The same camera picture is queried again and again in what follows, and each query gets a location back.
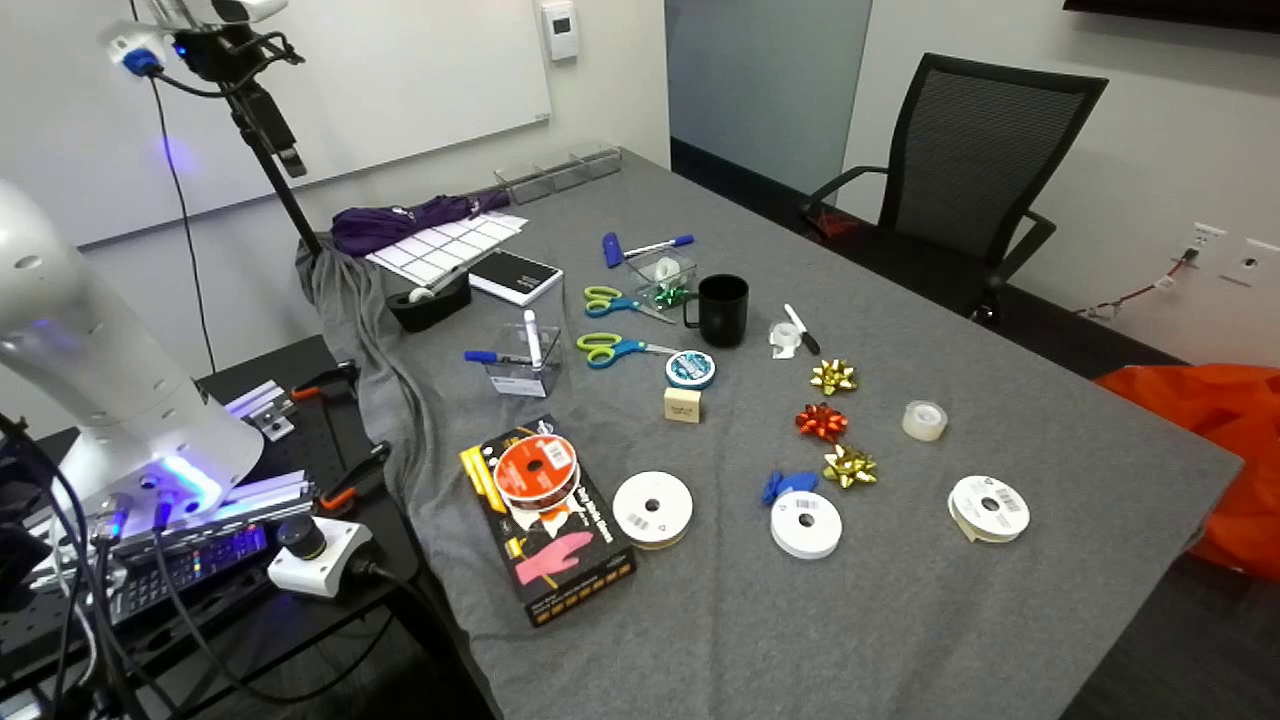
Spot black tape dispenser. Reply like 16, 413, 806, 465
387, 274, 472, 333

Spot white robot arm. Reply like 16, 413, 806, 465
0, 185, 265, 517

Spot clear tape roll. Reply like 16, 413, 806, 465
901, 400, 948, 444

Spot green scissors lower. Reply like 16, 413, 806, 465
575, 333, 669, 367

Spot green scissors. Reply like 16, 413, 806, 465
575, 333, 669, 367
580, 282, 669, 324

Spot cream sticky note cube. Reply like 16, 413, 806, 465
663, 389, 705, 422

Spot green scissors upper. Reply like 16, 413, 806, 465
580, 282, 669, 324

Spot clear plastic cup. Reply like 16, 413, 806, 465
648, 255, 692, 307

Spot grey felt table cloth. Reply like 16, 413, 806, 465
305, 161, 1235, 720

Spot black mug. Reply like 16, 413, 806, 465
683, 273, 749, 346

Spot blue marker top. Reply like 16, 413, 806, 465
601, 230, 696, 268

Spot clear acrylic organizer box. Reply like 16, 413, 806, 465
467, 250, 564, 400

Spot white ribbon spool left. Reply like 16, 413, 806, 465
614, 471, 696, 548

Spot white ribbon spool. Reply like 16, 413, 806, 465
614, 471, 696, 548
948, 475, 1031, 545
770, 493, 845, 561

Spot black white marker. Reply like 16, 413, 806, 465
779, 304, 821, 357

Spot blue marker on organizer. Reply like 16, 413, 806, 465
463, 346, 542, 367

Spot red gift bow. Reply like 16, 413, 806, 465
798, 403, 847, 439

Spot gold gift bow upper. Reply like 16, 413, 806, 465
807, 360, 862, 394

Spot gold gift bow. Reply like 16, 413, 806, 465
807, 360, 862, 394
821, 444, 882, 488

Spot blue gift bow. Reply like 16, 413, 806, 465
763, 471, 821, 509

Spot black craft kit box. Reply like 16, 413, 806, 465
460, 414, 637, 629

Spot gold gift bow lower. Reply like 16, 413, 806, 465
821, 444, 882, 488

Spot white ribbon spool middle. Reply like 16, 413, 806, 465
770, 493, 845, 561

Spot white grid paper sheet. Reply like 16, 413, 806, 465
374, 211, 525, 282

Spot purple cloth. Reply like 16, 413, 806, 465
334, 192, 509, 255

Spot white ribbon spool right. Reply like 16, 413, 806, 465
948, 475, 1031, 545

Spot whiteboard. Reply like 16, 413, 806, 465
0, 0, 556, 250

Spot black mesh office chair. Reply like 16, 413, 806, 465
802, 50, 1110, 324

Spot orange bag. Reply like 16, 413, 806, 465
1101, 362, 1280, 580

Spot white wall thermostat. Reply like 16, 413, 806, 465
542, 0, 580, 64

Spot camera tripod stand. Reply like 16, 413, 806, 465
101, 0, 321, 255

